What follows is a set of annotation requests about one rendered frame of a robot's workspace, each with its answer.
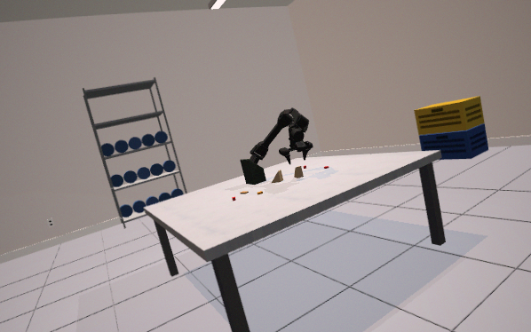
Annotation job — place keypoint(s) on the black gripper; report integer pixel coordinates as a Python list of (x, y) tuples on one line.
[(285, 151)]

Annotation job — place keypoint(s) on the tan triangular block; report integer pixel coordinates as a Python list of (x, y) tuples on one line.
[(298, 172), (278, 177)]

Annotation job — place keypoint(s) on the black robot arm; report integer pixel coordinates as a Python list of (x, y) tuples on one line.
[(298, 124)]

